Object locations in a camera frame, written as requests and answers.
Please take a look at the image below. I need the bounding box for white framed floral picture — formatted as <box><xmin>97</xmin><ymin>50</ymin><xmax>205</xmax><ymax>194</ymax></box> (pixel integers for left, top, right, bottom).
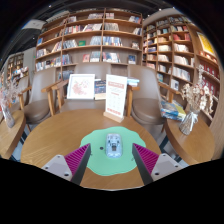
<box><xmin>66</xmin><ymin>73</ymin><xmax>96</xmax><ymax>101</ymax></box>

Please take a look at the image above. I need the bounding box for blue and yellow book stack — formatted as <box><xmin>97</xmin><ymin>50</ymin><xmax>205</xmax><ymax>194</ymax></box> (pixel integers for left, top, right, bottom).
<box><xmin>159</xmin><ymin>99</ymin><xmax>187</xmax><ymax>122</ymax></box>

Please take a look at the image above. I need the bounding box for wide wooden bookshelf unit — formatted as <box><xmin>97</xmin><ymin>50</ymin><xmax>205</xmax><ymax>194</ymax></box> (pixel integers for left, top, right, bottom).
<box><xmin>34</xmin><ymin>8</ymin><xmax>145</xmax><ymax>82</ymax></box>

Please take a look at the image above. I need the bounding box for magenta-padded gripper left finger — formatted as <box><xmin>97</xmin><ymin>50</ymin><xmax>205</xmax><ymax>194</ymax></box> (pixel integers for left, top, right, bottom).
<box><xmin>40</xmin><ymin>143</ymin><xmax>92</xmax><ymax>186</ymax></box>

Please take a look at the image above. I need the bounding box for beige wooden armchair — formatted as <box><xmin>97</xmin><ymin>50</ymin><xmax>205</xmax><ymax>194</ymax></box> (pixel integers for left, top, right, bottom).
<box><xmin>17</xmin><ymin>66</ymin><xmax>63</xmax><ymax>126</ymax></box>
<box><xmin>127</xmin><ymin>63</ymin><xmax>183</xmax><ymax>127</ymax></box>
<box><xmin>49</xmin><ymin>62</ymin><xmax>142</xmax><ymax>118</ymax></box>

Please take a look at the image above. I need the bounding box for round wooden side table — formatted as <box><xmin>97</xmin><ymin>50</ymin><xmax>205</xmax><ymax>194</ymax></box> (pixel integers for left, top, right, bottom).
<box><xmin>0</xmin><ymin>109</ymin><xmax>27</xmax><ymax>161</ymax></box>
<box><xmin>162</xmin><ymin>113</ymin><xmax>216</xmax><ymax>166</ymax></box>

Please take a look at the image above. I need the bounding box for dark blue book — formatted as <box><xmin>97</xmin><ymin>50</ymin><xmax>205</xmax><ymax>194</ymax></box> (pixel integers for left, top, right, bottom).
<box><xmin>94</xmin><ymin>79</ymin><xmax>108</xmax><ymax>101</ymax></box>

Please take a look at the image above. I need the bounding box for green smiley mouse pad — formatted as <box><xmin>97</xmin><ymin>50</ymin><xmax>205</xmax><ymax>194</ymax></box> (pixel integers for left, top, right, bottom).
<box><xmin>80</xmin><ymin>126</ymin><xmax>147</xmax><ymax>177</ymax></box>

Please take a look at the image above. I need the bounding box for white sign on wooden stand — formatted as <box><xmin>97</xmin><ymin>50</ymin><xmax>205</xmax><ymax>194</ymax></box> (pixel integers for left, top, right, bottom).
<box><xmin>103</xmin><ymin>73</ymin><xmax>129</xmax><ymax>124</ymax></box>

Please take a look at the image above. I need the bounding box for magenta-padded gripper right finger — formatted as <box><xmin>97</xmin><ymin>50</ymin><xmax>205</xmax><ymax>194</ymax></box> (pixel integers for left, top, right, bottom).
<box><xmin>131</xmin><ymin>143</ymin><xmax>184</xmax><ymax>186</ymax></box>

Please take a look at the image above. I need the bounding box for small distant wooden bookshelf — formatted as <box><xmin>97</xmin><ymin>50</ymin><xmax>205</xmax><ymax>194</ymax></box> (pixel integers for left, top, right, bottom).
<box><xmin>6</xmin><ymin>51</ymin><xmax>30</xmax><ymax>82</ymax></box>

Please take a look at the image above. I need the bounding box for translucent light blue computer mouse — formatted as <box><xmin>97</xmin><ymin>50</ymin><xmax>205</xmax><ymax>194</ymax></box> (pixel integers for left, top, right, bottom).
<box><xmin>105</xmin><ymin>133</ymin><xmax>123</xmax><ymax>159</ymax></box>

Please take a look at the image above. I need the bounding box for curved wooden bookshelf unit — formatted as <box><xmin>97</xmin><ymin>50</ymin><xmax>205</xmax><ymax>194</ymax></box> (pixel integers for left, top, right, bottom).
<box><xmin>142</xmin><ymin>14</ymin><xmax>222</xmax><ymax>114</ymax></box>

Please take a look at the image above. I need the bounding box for light blue book stack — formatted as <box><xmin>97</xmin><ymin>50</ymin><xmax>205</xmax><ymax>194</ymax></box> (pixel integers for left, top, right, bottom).
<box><xmin>127</xmin><ymin>77</ymin><xmax>141</xmax><ymax>88</ymax></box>

